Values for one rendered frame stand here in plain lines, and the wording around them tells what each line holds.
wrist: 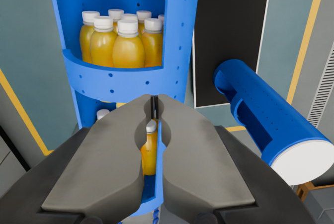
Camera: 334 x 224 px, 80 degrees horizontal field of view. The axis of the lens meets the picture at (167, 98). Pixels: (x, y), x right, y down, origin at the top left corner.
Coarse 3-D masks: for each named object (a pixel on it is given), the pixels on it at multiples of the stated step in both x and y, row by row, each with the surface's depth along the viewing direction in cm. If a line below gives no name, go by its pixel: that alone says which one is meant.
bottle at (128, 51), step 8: (120, 32) 39; (136, 32) 40; (120, 40) 39; (128, 40) 39; (136, 40) 39; (120, 48) 39; (128, 48) 39; (136, 48) 39; (144, 48) 42; (112, 56) 41; (120, 56) 39; (128, 56) 39; (136, 56) 40; (144, 56) 42; (120, 64) 40; (128, 64) 40; (136, 64) 40; (144, 64) 43; (120, 104) 45
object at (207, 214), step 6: (90, 216) 5; (96, 216) 5; (198, 216) 5; (204, 216) 5; (210, 216) 5; (84, 222) 5; (90, 222) 5; (96, 222) 5; (102, 222) 5; (198, 222) 5; (204, 222) 5; (210, 222) 5; (216, 222) 5
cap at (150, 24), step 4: (148, 20) 42; (152, 20) 43; (156, 20) 43; (160, 20) 43; (148, 24) 42; (152, 24) 42; (156, 24) 42; (160, 24) 43; (148, 28) 43; (152, 28) 43; (156, 28) 43; (160, 28) 43
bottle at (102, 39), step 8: (96, 32) 42; (104, 32) 42; (112, 32) 43; (96, 40) 42; (104, 40) 42; (112, 40) 43; (96, 48) 42; (104, 48) 42; (112, 48) 43; (96, 56) 43; (104, 56) 43; (96, 64) 44; (104, 64) 44; (112, 64) 44
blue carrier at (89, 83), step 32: (64, 0) 42; (96, 0) 50; (128, 0) 54; (160, 0) 53; (192, 0) 36; (64, 32) 42; (192, 32) 41; (96, 96) 38; (128, 96) 38; (160, 128) 45; (160, 160) 51; (160, 192) 58
